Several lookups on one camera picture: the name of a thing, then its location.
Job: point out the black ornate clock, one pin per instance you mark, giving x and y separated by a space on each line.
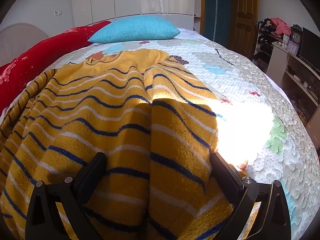
296 37

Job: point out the light blue pillow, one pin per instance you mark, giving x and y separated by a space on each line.
135 29

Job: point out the white round headboard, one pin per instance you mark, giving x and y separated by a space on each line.
17 40

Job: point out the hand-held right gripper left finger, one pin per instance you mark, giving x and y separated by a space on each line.
93 173

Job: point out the small purple clock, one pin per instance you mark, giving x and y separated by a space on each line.
292 47

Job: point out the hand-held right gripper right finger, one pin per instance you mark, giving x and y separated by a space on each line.
225 173

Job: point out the pink clothes pile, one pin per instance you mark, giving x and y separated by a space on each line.
281 26

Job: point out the wooden door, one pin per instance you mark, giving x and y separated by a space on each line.
243 15

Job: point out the teal curtain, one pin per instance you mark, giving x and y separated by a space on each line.
216 7

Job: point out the printed white quilt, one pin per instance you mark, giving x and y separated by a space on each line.
237 75

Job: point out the dark clothes rack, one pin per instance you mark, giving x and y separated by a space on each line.
262 42

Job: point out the white wall socket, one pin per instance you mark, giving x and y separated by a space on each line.
57 12

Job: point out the white shelf unit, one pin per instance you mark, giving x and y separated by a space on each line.
276 60

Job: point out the black television screen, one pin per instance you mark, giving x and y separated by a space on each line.
311 47

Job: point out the yellow striped knit sweater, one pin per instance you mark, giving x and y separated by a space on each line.
125 130

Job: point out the red patterned blanket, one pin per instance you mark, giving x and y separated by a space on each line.
37 60

